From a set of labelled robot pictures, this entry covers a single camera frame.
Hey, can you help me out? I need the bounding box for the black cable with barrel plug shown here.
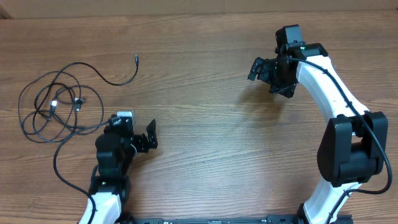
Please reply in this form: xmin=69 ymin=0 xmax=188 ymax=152
xmin=46 ymin=54 xmax=140 ymax=122

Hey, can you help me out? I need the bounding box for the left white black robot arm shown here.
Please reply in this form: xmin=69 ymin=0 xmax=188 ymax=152
xmin=53 ymin=115 xmax=158 ymax=224

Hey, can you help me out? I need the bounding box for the black USB cable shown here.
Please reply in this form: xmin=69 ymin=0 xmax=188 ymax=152
xmin=17 ymin=70 xmax=109 ymax=144

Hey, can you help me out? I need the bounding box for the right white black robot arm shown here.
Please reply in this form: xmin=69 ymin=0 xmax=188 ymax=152
xmin=248 ymin=24 xmax=393 ymax=223

